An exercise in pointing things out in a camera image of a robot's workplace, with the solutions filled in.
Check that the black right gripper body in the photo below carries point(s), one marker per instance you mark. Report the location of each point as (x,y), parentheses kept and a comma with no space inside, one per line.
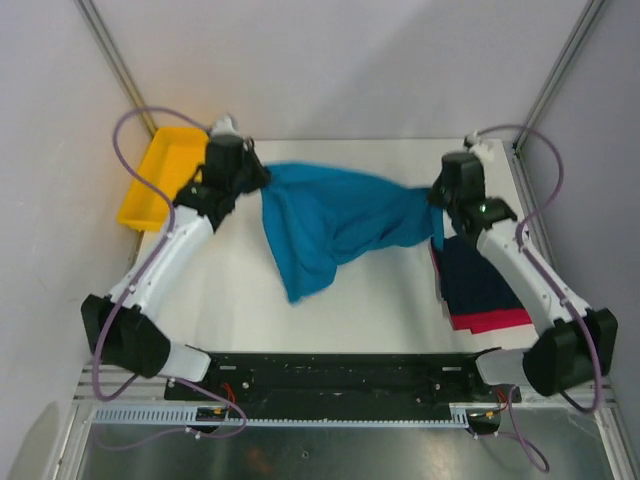
(441,195)

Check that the right aluminium frame post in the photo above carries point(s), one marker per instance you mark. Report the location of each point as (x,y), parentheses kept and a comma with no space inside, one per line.
(568,56)

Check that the left aluminium frame post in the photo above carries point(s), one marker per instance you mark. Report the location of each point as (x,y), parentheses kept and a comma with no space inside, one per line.
(110,51)

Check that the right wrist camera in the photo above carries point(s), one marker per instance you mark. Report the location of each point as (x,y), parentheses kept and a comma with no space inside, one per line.
(481,147)

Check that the yellow plastic tray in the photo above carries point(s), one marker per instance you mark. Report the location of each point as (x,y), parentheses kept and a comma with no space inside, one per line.
(169,162)

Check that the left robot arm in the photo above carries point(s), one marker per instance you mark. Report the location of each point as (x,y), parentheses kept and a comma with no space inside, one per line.
(121,327)

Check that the teal t shirt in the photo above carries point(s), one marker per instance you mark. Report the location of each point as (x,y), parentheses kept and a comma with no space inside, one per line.
(317,218)

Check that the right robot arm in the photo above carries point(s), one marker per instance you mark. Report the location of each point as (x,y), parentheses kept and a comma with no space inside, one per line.
(575,342)

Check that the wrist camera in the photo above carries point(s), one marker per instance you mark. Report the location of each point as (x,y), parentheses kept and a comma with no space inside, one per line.
(481,147)
(225,125)

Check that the aluminium frame post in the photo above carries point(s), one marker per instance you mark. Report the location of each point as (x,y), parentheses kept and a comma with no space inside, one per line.
(568,56)
(110,51)

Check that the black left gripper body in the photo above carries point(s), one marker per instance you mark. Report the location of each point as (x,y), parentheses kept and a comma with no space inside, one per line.
(250,177)

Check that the folded red t shirt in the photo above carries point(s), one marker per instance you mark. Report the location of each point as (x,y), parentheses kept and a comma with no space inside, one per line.
(493,321)

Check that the grey slotted cable duct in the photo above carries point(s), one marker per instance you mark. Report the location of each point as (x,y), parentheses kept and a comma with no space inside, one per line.
(452,416)

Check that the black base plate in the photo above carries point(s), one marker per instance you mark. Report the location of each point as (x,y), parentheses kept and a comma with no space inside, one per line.
(344,385)

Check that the folded navy t shirt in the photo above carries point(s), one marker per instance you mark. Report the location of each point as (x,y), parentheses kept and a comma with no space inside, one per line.
(469,283)

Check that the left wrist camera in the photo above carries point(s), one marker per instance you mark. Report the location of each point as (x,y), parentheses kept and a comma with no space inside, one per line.
(225,125)

